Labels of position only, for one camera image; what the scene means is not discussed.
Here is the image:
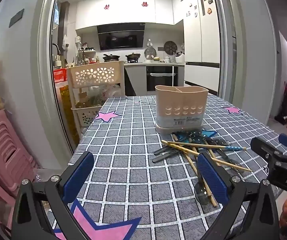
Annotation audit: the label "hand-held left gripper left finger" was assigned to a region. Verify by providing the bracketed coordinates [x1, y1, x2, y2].
[10, 151, 95, 240]

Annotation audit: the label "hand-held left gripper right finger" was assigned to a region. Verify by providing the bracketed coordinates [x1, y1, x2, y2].
[197, 151, 281, 240]

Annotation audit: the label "dark translucent spoon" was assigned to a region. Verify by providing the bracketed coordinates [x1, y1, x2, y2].
[210, 140, 239, 173]

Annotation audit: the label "black handled utensil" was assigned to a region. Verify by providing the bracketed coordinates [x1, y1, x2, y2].
[153, 150, 183, 163]
[154, 145, 178, 155]

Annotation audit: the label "beige plastic utensil holder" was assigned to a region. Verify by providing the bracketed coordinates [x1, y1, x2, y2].
[155, 85, 209, 134]

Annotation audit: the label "grey checked tablecloth with stars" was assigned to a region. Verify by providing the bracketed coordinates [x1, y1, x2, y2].
[52, 94, 287, 240]

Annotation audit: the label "stack of pink plastic stools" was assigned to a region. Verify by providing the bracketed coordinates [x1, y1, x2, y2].
[0, 109, 38, 232]

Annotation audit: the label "yellow cooking oil bottle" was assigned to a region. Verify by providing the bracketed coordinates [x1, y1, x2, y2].
[59, 85, 72, 122]

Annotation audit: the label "clear plastic bags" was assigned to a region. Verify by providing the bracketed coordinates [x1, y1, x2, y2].
[90, 83, 123, 106]

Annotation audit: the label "beige flower-cutout storage trolley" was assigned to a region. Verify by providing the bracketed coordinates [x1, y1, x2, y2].
[66, 60, 126, 128]

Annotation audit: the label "red plastic basket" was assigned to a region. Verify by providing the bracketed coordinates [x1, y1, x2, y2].
[53, 69, 68, 84]

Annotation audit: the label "black built-in oven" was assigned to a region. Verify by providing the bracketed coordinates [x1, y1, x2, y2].
[146, 65, 176, 92]

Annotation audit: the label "black wok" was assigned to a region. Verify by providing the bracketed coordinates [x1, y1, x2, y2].
[102, 54, 121, 62]

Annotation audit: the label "black cooking pot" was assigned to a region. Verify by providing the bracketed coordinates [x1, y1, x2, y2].
[125, 52, 142, 62]

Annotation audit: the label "round metal steamer plate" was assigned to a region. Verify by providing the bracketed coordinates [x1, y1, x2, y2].
[144, 48, 157, 60]

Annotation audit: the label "black range hood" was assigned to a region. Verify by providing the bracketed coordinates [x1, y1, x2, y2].
[97, 23, 146, 51]

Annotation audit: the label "white upper kitchen cabinets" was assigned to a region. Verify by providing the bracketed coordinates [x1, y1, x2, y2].
[75, 0, 175, 30]

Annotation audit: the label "round dark wall rack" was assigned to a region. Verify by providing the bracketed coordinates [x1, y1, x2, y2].
[164, 41, 178, 55]

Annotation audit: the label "dark wall switch panel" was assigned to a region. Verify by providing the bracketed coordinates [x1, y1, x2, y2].
[9, 9, 25, 28]

